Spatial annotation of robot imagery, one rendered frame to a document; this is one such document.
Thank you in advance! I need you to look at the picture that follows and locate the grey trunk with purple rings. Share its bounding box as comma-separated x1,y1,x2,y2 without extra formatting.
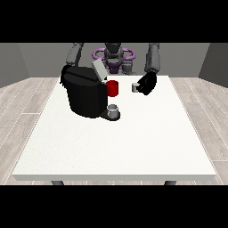
92,43,137,77

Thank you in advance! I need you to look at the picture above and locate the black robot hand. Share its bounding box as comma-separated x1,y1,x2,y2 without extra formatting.
136,71,158,96
60,70,67,86

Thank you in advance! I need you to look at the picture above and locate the red pod holder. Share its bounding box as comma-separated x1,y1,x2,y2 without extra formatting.
106,79,119,98

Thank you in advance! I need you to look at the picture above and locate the pale grey machine lid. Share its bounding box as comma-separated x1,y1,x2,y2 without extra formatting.
91,58,109,82

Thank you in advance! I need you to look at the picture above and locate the small grey cup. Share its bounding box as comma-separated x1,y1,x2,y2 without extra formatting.
107,103,120,118

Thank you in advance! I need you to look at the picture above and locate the black coffee machine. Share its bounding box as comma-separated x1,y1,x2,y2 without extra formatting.
61,65,121,122

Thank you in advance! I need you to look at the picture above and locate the small grey coffee pod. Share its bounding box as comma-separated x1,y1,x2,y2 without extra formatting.
131,82,141,93

